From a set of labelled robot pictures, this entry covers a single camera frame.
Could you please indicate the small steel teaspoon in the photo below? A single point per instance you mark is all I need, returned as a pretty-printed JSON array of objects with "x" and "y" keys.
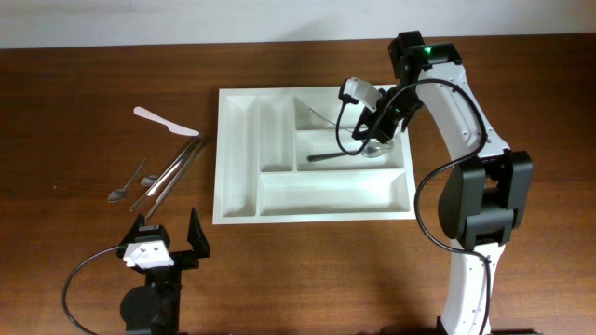
[
  {"x": 149, "y": 180},
  {"x": 121, "y": 193}
]

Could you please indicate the large steel spoon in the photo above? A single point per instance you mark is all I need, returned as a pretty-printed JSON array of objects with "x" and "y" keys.
[
  {"x": 372, "y": 150},
  {"x": 320, "y": 116}
]

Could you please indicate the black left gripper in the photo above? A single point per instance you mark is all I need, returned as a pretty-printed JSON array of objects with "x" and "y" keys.
[{"x": 190, "y": 259}]

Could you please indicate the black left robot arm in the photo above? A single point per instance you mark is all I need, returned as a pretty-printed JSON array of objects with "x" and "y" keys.
[{"x": 154, "y": 307}]

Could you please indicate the pink plastic knife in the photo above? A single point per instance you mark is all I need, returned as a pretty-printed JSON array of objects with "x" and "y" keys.
[{"x": 172, "y": 127}]

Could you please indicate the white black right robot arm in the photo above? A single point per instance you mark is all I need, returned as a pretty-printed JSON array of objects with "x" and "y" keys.
[{"x": 484, "y": 198}]

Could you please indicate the steel kitchen tongs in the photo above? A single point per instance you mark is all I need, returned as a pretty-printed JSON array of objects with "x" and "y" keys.
[{"x": 166, "y": 181}]

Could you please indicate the white plastic cutlery tray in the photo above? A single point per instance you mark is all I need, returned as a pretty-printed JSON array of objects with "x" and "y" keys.
[{"x": 262, "y": 176}]

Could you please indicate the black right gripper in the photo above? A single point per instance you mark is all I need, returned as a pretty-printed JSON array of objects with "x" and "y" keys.
[{"x": 375, "y": 124}]

